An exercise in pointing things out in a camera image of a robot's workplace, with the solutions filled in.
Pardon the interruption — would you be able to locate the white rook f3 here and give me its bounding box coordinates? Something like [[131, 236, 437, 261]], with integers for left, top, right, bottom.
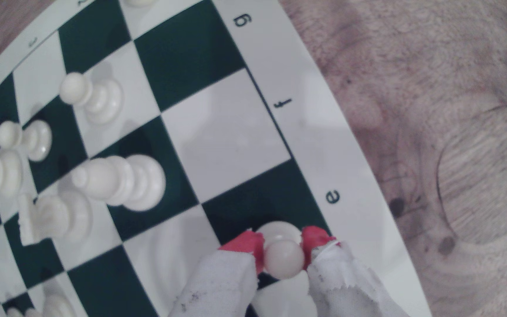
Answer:
[[17, 190, 93, 246]]

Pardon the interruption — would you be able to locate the gripper finger red tip taped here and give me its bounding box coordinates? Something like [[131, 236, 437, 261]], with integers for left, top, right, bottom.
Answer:
[[301, 226, 410, 317], [168, 230, 266, 317]]

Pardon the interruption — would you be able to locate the white chess bishop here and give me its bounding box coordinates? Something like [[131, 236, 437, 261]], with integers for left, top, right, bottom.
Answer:
[[71, 154, 166, 212]]

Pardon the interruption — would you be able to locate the white chess pawn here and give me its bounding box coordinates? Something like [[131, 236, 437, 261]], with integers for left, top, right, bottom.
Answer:
[[256, 221, 305, 280], [58, 72, 123, 125], [42, 293, 78, 317], [0, 120, 53, 163]]

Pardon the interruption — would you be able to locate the green white chess board mat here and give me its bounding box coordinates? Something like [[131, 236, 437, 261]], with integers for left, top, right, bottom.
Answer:
[[0, 0, 432, 317]]

